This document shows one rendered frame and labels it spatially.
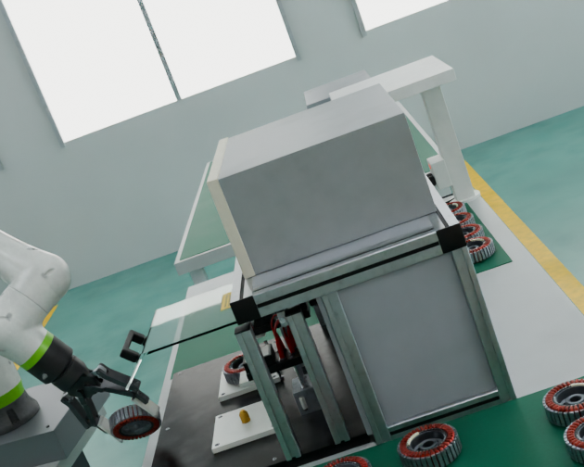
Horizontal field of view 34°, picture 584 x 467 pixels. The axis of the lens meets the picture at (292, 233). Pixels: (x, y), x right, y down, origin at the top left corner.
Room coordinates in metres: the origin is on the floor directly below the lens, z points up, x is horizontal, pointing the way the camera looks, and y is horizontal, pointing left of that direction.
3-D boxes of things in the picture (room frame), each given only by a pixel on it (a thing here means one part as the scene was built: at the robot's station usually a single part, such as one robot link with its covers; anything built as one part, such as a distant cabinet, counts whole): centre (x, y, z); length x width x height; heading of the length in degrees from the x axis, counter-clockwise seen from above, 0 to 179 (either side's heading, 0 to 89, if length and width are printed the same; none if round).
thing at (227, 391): (2.14, 0.21, 0.78); 0.15 x 0.15 x 0.01; 85
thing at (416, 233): (1.99, -0.09, 1.09); 0.68 x 0.44 x 0.05; 175
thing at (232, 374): (2.14, 0.21, 0.80); 0.11 x 0.11 x 0.04
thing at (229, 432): (1.90, 0.23, 0.78); 0.15 x 0.15 x 0.01; 85
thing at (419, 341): (1.66, -0.15, 0.91); 0.28 x 0.03 x 0.32; 85
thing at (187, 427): (2.01, 0.21, 0.76); 0.64 x 0.47 x 0.02; 175
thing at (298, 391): (1.88, 0.09, 0.80); 0.08 x 0.05 x 0.06; 175
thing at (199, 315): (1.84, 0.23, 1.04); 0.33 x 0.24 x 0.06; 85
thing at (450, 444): (1.55, -0.09, 0.77); 0.11 x 0.11 x 0.04
